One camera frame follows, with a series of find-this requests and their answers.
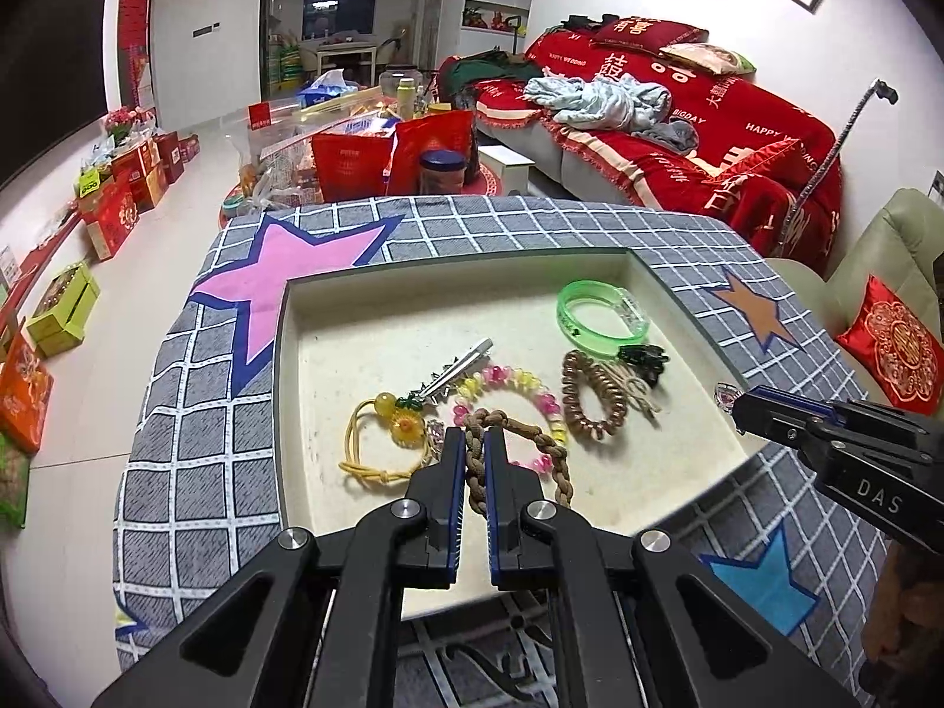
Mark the pink flower bouquet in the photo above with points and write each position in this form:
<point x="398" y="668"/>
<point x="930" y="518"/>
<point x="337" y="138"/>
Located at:
<point x="127" y="122"/>

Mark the small purple bead ornament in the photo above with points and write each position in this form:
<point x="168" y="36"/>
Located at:
<point x="435" y="436"/>

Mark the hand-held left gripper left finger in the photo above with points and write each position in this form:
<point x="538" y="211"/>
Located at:
<point x="456" y="501"/>

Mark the small red gift bag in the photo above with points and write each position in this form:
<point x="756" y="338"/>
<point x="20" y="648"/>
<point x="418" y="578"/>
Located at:
<point x="350" y="166"/>

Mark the grey checked star table cover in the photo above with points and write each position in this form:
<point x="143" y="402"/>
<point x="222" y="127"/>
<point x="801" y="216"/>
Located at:
<point x="199" y="457"/>

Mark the clear plastic storage box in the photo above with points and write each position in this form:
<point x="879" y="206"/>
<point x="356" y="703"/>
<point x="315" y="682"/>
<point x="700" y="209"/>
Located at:
<point x="284" y="147"/>

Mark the red satin cushion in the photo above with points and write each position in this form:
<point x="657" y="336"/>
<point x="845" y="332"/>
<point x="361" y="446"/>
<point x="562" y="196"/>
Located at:
<point x="752" y="161"/>

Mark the beige hair clip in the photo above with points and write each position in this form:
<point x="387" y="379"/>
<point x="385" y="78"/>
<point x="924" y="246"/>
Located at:
<point x="638" y="392"/>

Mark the small silver ornament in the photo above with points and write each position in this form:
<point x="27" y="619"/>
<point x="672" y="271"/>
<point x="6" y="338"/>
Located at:
<point x="726" y="396"/>

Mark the silver metal hair clip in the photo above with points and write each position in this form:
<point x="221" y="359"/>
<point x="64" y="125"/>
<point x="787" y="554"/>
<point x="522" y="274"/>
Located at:
<point x="457" y="369"/>

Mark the person's right hand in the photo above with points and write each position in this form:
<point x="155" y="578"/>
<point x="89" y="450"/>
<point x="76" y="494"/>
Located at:
<point x="907" y="605"/>

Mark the red round rug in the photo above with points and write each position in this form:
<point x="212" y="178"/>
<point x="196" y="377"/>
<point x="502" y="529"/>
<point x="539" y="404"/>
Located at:
<point x="488" y="181"/>

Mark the dark green cloth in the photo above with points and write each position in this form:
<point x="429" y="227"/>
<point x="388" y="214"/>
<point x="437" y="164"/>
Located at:
<point x="479" y="77"/>

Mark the jar with blue lid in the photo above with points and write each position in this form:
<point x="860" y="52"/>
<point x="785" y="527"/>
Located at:
<point x="442" y="173"/>

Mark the green gift box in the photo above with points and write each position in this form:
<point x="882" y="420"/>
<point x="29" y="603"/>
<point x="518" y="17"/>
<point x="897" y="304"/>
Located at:
<point x="13" y="479"/>

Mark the beige armchair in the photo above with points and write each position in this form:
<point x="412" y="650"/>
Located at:
<point x="892" y="243"/>

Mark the dark red gift box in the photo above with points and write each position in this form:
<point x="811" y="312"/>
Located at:
<point x="173" y="156"/>

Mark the yellow-green open box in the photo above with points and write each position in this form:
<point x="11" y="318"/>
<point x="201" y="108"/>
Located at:
<point x="63" y="306"/>

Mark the sofa with red cover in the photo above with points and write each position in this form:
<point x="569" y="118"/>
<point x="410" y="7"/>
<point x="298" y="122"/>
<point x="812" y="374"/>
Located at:
<point x="627" y="162"/>

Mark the red embroidered pillow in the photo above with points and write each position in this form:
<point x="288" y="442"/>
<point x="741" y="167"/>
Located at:
<point x="649" y="33"/>

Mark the light blue crumpled clothes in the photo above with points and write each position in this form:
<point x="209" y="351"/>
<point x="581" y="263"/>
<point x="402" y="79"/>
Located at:
<point x="597" y="99"/>

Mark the beige shallow tray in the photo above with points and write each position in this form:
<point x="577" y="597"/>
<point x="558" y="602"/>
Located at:
<point x="369" y="354"/>

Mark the clear plastic jar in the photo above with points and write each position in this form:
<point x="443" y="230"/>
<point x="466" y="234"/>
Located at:
<point x="398" y="88"/>

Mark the white low stool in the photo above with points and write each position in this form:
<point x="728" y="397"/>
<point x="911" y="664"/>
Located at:
<point x="505" y="166"/>

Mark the grey crumpled cloth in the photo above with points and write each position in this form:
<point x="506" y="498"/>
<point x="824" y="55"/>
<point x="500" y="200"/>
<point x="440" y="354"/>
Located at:
<point x="671" y="136"/>

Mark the large red gift bag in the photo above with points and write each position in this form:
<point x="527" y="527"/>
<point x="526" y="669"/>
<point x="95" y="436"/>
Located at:
<point x="435" y="151"/>

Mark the patterned beige pillow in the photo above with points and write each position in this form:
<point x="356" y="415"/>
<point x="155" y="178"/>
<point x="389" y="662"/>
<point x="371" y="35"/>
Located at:
<point x="708" y="57"/>

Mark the red floral embroidered cushion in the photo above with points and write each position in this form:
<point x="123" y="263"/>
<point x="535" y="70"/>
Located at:
<point x="896" y="343"/>

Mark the black television screen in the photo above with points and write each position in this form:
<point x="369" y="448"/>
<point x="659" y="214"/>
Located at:
<point x="51" y="51"/>

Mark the black hair claw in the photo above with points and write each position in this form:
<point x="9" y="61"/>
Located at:
<point x="641" y="358"/>

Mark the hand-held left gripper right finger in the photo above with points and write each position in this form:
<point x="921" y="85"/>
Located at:
<point x="493" y="509"/>

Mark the orange gift box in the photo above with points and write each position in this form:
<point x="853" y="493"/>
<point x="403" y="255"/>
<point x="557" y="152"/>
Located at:
<point x="26" y="394"/>

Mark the white dining table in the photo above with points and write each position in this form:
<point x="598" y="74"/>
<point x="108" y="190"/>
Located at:
<point x="346" y="50"/>

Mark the blue tissue box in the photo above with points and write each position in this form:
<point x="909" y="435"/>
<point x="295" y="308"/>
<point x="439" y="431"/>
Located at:
<point x="324" y="92"/>

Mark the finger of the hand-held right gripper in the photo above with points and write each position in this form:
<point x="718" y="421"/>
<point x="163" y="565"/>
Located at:
<point x="811" y="402"/>
<point x="774" y="424"/>

